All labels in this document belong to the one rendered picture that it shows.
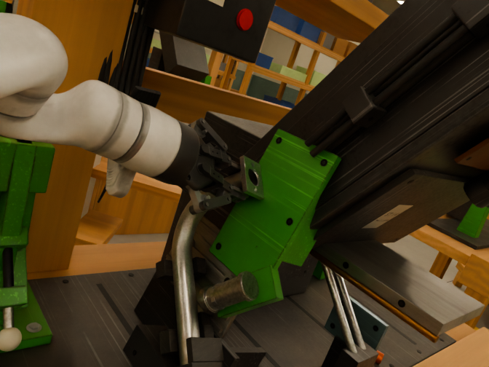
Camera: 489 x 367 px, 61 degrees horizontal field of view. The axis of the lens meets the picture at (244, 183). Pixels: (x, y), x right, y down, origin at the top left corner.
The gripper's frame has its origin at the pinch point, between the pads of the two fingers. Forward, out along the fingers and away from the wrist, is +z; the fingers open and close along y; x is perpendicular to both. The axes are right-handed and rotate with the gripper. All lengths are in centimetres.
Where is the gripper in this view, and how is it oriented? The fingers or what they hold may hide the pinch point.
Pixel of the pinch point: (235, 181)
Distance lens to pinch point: 58.7
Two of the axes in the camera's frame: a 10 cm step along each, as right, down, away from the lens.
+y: -0.8, -9.0, 4.2
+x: -7.9, 3.2, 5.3
